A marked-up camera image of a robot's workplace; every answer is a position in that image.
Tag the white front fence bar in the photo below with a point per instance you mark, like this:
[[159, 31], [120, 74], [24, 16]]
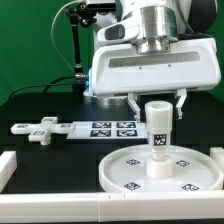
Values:
[[104, 207]]

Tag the white fence block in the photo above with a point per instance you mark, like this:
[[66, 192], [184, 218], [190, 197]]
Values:
[[217, 154], [8, 164]]

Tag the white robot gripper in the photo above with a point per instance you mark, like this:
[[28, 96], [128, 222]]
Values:
[[191, 65]]

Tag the white marker tag sheet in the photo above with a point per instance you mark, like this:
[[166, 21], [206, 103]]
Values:
[[108, 130]]

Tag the white left fence block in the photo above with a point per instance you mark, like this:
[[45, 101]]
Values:
[[8, 164]]

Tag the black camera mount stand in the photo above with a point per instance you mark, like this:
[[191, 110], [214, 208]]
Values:
[[80, 15]]

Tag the white right fence block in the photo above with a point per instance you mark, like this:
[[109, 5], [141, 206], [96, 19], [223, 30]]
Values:
[[217, 154]]

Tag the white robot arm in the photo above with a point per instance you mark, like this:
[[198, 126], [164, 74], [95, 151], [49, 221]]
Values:
[[147, 47]]

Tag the white round table top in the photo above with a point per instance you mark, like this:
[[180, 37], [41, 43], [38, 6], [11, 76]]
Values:
[[133, 169]]

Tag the white cross-shaped table base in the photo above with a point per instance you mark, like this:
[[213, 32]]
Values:
[[42, 131]]

